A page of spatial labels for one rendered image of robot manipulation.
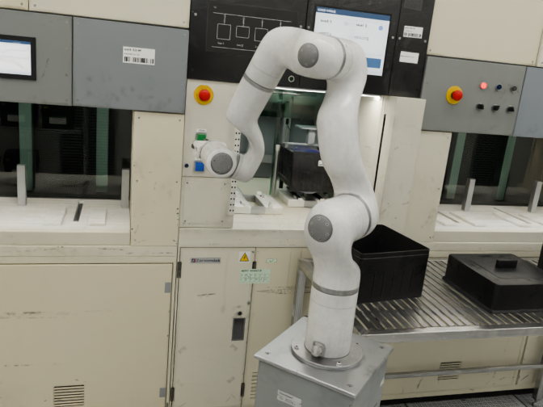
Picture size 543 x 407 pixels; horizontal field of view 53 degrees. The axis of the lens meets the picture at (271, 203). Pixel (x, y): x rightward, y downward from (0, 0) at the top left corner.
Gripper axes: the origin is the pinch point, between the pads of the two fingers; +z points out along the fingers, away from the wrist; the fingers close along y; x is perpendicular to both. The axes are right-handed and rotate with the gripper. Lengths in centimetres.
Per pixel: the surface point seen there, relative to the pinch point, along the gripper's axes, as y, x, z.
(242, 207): 21.4, -30.2, 32.0
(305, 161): 50, -12, 44
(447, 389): 120, -110, 12
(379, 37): 62, 40, 12
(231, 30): 7.9, 37.1, 12.2
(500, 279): 95, -34, -36
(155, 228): -14.4, -33.5, 12.3
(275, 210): 35, -31, 32
